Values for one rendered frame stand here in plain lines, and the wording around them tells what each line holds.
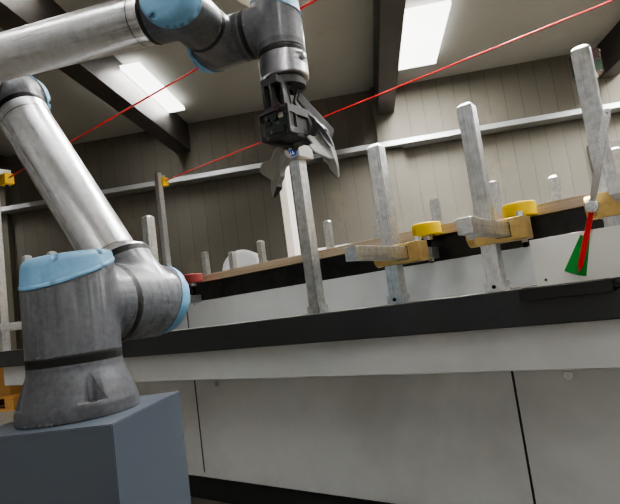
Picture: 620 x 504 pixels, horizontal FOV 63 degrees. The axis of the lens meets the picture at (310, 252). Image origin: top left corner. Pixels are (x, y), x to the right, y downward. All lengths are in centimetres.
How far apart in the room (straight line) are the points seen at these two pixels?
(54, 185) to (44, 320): 38
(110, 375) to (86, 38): 58
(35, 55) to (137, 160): 628
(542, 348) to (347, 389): 70
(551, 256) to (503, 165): 563
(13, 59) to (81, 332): 55
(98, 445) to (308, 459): 114
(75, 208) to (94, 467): 54
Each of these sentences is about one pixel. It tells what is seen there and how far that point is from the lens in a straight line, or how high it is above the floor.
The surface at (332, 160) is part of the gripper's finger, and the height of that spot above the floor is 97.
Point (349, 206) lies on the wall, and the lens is 650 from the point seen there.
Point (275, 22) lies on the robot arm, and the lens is 99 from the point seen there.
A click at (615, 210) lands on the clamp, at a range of 116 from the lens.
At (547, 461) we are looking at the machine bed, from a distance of 150.
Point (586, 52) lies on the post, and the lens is 124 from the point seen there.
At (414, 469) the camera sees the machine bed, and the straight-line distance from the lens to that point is 165.
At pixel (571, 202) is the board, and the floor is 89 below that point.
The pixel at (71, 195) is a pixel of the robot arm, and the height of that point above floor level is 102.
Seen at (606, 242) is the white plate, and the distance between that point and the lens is 116.
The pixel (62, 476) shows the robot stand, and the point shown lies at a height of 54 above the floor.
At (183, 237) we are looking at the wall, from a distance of 691.
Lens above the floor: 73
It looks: 6 degrees up
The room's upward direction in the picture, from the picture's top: 8 degrees counter-clockwise
